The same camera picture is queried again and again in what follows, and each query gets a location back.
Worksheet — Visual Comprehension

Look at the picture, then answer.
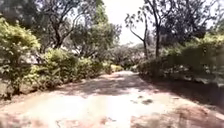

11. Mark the tall tree with bare trunk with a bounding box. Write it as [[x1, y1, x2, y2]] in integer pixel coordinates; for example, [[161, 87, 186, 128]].
[[143, 0, 188, 60]]

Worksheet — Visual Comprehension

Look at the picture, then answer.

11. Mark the red brick path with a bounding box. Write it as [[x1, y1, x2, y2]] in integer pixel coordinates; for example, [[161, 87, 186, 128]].
[[0, 70, 224, 128]]

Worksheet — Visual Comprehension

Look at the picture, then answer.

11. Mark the row of leafy trees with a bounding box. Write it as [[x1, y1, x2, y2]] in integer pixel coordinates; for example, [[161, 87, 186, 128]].
[[0, 0, 124, 60]]

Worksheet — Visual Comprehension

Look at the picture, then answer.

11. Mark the thin forked tree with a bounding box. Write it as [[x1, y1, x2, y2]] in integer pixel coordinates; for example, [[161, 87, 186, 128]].
[[124, 5, 152, 62]]

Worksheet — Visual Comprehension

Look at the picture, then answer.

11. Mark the row of green bushes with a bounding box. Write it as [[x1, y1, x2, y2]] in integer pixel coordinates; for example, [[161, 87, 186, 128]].
[[0, 17, 125, 100]]

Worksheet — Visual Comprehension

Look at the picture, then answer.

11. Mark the long green hedge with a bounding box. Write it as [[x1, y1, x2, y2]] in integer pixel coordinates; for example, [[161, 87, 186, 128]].
[[135, 33, 224, 88]]

